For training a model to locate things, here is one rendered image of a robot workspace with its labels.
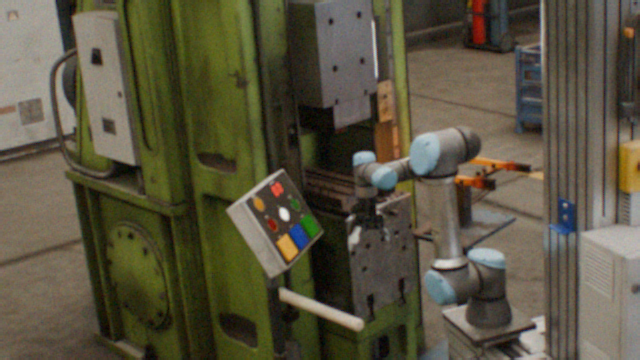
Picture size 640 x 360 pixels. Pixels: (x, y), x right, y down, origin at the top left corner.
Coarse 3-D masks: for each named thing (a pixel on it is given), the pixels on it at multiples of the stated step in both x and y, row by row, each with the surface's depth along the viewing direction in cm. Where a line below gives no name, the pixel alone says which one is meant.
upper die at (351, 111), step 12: (360, 96) 369; (300, 108) 374; (312, 108) 368; (324, 108) 363; (336, 108) 360; (348, 108) 365; (360, 108) 369; (300, 120) 376; (312, 120) 371; (324, 120) 365; (336, 120) 362; (348, 120) 366; (360, 120) 371
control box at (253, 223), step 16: (272, 176) 338; (256, 192) 323; (272, 192) 330; (288, 192) 339; (240, 208) 315; (256, 208) 318; (272, 208) 326; (288, 208) 334; (304, 208) 343; (240, 224) 318; (256, 224) 315; (288, 224) 329; (256, 240) 317; (272, 240) 317; (272, 256) 317; (272, 272) 319
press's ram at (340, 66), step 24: (288, 0) 358; (312, 0) 352; (336, 0) 350; (360, 0) 359; (312, 24) 347; (336, 24) 352; (360, 24) 361; (312, 48) 351; (336, 48) 355; (360, 48) 363; (312, 72) 355; (336, 72) 357; (360, 72) 366; (312, 96) 359; (336, 96) 359
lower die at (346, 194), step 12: (312, 168) 408; (312, 180) 394; (324, 180) 391; (348, 180) 387; (312, 192) 383; (324, 192) 381; (336, 192) 379; (348, 192) 375; (324, 204) 380; (336, 204) 374; (348, 204) 375
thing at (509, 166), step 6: (468, 162) 411; (474, 162) 409; (480, 162) 407; (486, 162) 405; (492, 162) 402; (498, 162) 401; (504, 162) 400; (510, 162) 398; (504, 168) 399; (510, 168) 398; (516, 168) 396; (522, 168) 394; (528, 168) 392
